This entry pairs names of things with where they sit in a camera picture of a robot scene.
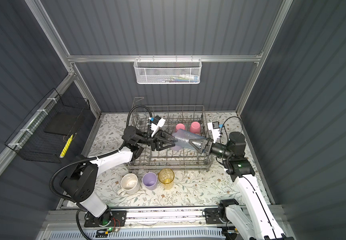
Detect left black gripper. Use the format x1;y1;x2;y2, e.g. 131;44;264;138
136;130;176;153

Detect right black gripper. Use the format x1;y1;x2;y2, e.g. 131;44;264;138
190;137;232;161

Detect pink plastic cup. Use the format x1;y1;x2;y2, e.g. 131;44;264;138
189;122;201;135
174;124;186;133

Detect blue transparent cup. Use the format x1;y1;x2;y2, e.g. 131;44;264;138
172;129;205;150

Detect yellow transparent cup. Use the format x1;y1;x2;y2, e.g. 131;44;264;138
158;168;175;190

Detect white ceramic mug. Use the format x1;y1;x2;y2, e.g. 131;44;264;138
118;173;141;197

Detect large lilac plastic cup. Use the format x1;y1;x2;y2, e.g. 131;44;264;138
171;145;182;152

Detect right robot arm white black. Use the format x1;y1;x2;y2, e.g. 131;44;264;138
188;132;289;240

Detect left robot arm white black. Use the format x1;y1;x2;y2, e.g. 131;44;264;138
49;105;175;218

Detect small lilac plastic cup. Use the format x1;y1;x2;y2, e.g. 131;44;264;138
142;172;158;191

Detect floral table mat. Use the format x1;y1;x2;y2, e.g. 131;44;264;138
89;113;242;207

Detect items in white basket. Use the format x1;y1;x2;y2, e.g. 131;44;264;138
159;74;200;84

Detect yellow brush in basket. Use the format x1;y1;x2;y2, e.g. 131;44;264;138
59;135;74;159

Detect white vented front panel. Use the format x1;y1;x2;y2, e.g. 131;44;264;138
48;227;226;240

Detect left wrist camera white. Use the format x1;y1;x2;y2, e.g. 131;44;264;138
149;116;166;137

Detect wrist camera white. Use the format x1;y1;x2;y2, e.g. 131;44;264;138
149;116;166;137
207;122;223;143

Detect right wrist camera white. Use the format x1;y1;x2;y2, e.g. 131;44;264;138
207;122;223;143

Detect grey wire dish rack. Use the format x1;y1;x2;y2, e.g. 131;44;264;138
126;97;213;171

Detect white mesh wall basket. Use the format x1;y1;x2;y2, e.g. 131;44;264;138
134;58;202;85

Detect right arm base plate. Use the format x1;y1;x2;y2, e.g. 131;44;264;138
202;208;227;225

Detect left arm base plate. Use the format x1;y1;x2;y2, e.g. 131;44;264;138
84;210;128;228

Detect black wire wall basket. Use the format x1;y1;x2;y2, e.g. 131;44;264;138
5;89;91;163

